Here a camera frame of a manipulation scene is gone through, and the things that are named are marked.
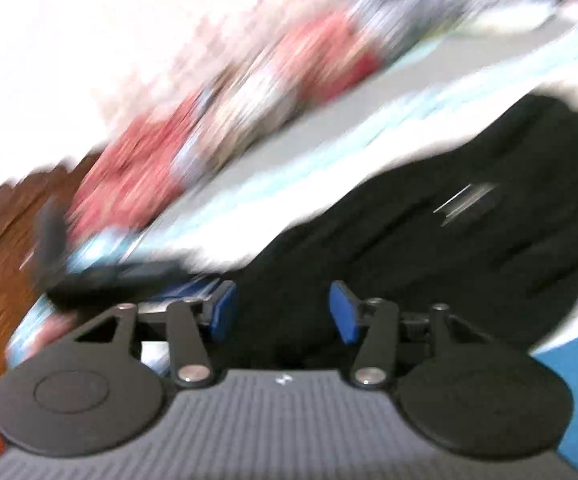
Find black pants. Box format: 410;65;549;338
213;94;578;370

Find wooden headboard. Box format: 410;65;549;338
0;152;99;374

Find red floral patchwork quilt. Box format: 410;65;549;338
68;0;534;241

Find white and blue patterned bedsheet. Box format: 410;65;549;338
0;0;578;479

